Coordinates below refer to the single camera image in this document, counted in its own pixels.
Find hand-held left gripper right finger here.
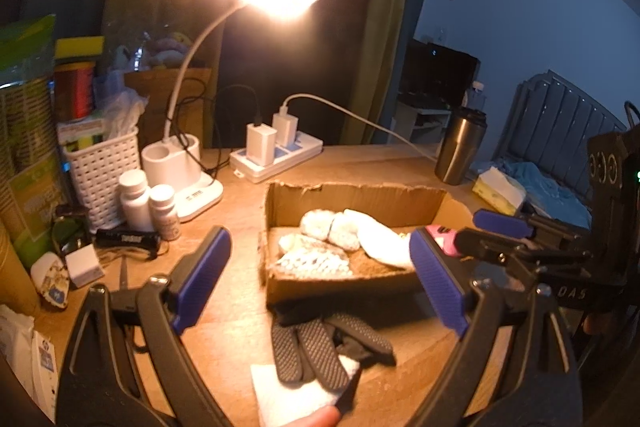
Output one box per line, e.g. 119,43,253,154
407,227,583,427

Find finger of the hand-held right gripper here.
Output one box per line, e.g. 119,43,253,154
452,228,592,281
472,208,593,244

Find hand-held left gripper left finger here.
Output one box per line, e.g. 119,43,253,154
55,225,236,427

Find pink sock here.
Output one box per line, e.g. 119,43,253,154
430,224,461,258

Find white plain sock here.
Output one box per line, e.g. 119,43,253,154
345,208,417,270

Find clear packet of white socks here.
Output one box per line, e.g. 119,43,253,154
275,232,353,279

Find cardboard box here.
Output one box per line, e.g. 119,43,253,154
258,179,481,308

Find grey dotted gloves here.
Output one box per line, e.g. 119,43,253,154
270,312,396,393

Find person's left hand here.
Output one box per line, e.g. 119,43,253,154
287,407,341,427

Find tissue pack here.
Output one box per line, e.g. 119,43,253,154
472,166,527,215

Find blue blanket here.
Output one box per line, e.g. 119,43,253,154
480,161,591,228

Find small white pill bottle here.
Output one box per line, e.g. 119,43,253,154
149,184,181,241

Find steel tumbler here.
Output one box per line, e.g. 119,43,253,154
434,107,487,186

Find black flashlight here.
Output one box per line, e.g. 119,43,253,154
95,227,161,258

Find large white pill bottle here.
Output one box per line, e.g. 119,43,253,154
118,169,152,230

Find grey padded headboard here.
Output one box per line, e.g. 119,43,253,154
492,69,628,202

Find small white box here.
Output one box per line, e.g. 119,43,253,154
65,244,106,289

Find white desk lamp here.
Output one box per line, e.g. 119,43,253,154
141,0,321,223

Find clear water bottle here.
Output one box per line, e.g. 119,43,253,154
467,82,487,112

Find white cabinet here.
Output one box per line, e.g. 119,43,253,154
395,99,451,142

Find white plastic basket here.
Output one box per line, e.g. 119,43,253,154
62,127,141,233

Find white charger plug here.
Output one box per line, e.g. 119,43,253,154
246,123,277,166
272,113,299,148

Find small printed packet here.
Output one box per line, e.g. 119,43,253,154
30,254,70,310

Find black television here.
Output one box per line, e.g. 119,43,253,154
400,39,481,108

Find white power strip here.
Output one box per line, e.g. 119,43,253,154
230,131,323,184

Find brown paper bag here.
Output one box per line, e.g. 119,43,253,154
124,67,213,150

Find clear plastic bag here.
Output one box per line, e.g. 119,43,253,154
97,87,151,142

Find stack of paper cups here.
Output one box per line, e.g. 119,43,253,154
0,222,41,314

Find green and white carton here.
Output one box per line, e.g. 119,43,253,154
57,119,108,148

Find white wet wipes pack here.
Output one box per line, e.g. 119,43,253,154
0,304,56,423

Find red jar with yellow lid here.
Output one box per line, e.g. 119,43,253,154
53,37,106,122

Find green paper cup package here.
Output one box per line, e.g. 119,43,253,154
0,14,68,268

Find plush toys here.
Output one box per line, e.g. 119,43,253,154
107,32,193,70

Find multicolour striped curtain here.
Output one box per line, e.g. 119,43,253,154
350,0,441,148

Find black strap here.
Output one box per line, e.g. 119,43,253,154
52,205,93,258

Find black cable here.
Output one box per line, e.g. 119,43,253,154
215,84,262,168

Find white charging cable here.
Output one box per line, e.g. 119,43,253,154
280,93,438,160

